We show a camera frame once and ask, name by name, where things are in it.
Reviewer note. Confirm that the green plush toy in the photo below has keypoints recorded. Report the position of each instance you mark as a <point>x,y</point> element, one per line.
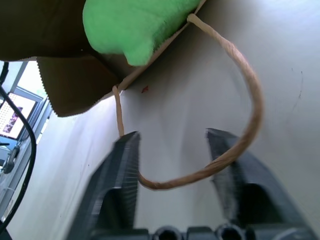
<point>130,27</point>

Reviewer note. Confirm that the computer monitor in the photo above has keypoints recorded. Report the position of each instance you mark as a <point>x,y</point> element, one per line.
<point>15,115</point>

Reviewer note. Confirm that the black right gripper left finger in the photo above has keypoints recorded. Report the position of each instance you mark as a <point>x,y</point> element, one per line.
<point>117,172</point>

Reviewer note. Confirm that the brown paper bag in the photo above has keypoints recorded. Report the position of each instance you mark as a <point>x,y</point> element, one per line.
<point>65,45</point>

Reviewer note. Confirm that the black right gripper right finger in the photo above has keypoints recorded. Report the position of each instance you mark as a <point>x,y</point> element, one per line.
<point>252,172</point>

